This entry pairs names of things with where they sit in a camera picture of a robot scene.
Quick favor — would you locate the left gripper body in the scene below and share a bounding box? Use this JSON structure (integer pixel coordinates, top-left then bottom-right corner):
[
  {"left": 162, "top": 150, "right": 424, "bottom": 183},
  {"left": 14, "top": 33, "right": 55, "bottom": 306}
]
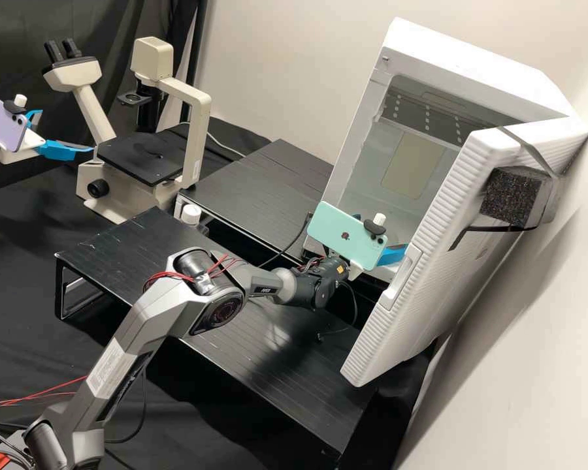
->
[{"left": 0, "top": 129, "right": 46, "bottom": 165}]

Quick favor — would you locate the cream microscope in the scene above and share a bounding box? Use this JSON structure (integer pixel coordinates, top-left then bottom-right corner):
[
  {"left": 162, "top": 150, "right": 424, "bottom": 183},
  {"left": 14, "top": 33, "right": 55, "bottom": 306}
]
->
[{"left": 42, "top": 37, "right": 214, "bottom": 225}]

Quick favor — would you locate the incubator door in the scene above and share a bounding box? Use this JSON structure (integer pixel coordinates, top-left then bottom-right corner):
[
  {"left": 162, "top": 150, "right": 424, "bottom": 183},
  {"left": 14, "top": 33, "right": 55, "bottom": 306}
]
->
[{"left": 340, "top": 117, "right": 588, "bottom": 395}]

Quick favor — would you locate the black platform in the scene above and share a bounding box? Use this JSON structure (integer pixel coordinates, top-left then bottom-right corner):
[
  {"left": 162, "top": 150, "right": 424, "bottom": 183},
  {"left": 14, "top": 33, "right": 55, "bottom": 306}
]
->
[
  {"left": 176, "top": 138, "right": 335, "bottom": 268},
  {"left": 54, "top": 205, "right": 376, "bottom": 459}
]

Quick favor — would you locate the white incubator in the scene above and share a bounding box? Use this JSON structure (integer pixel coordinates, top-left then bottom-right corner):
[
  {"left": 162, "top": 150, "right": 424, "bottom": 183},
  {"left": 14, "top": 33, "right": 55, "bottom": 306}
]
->
[{"left": 301, "top": 17, "right": 588, "bottom": 290}]

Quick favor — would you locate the right wrist camera phone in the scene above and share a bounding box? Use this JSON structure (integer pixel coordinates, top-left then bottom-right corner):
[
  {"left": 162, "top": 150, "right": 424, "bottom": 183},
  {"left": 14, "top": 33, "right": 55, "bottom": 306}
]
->
[{"left": 306, "top": 200, "right": 389, "bottom": 275}]

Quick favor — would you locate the wrist camera phone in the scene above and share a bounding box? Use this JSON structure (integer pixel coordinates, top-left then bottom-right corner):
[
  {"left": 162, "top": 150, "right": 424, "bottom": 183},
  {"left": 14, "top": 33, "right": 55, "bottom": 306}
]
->
[
  {"left": 306, "top": 200, "right": 389, "bottom": 275},
  {"left": 0, "top": 87, "right": 42, "bottom": 153}
]

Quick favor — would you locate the left wrist camera phone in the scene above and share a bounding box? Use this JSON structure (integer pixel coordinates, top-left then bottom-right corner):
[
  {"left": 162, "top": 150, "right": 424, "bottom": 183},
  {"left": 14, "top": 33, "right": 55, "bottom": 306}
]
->
[{"left": 0, "top": 87, "right": 42, "bottom": 153}]

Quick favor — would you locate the black cable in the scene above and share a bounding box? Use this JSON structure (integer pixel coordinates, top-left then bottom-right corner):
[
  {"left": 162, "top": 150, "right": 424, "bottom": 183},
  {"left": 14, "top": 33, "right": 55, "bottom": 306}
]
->
[
  {"left": 247, "top": 210, "right": 319, "bottom": 270},
  {"left": 101, "top": 362, "right": 149, "bottom": 444},
  {"left": 316, "top": 281, "right": 359, "bottom": 343}
]

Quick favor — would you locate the white cable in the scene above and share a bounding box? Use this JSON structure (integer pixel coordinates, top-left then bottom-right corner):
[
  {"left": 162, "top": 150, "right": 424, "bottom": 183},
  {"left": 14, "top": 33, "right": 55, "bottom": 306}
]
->
[{"left": 209, "top": 136, "right": 248, "bottom": 159}]

